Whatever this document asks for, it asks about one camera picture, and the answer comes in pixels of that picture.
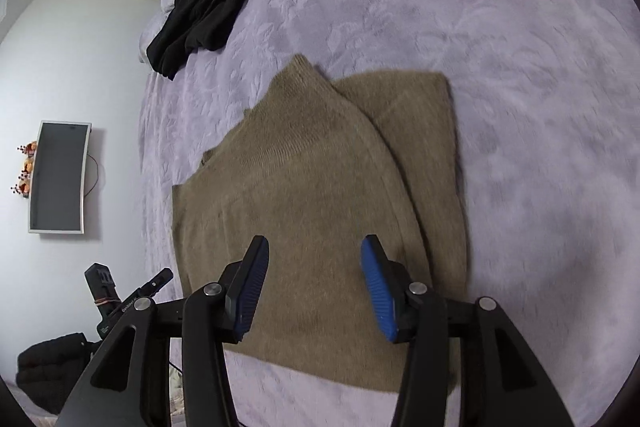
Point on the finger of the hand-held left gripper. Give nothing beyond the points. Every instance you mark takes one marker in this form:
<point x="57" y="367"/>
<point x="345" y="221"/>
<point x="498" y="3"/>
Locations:
<point x="152" y="283"/>

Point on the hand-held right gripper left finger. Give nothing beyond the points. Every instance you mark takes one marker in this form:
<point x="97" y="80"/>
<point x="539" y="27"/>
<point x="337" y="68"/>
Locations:
<point x="250" y="287"/>

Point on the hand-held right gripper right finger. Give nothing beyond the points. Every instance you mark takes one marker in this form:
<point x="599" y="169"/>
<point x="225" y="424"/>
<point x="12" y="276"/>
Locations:
<point x="381" y="292"/>

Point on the brown knit sweater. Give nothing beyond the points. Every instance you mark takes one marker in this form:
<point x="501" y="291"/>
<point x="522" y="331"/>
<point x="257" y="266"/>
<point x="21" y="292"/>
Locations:
<point x="310" y="187"/>

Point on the black padded jacket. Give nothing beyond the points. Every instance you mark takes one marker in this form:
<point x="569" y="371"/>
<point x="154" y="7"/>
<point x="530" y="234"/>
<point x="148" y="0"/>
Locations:
<point x="50" y="367"/>

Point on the white-framed monitor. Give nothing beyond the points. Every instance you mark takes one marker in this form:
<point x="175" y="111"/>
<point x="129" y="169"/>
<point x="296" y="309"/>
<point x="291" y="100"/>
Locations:
<point x="59" y="177"/>

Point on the purple embossed blanket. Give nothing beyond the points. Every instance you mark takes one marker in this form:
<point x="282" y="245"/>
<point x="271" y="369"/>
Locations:
<point x="500" y="82"/>

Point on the orange berry wall decoration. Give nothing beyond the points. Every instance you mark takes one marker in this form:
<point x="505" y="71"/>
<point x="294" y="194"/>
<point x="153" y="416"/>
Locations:
<point x="27" y="167"/>

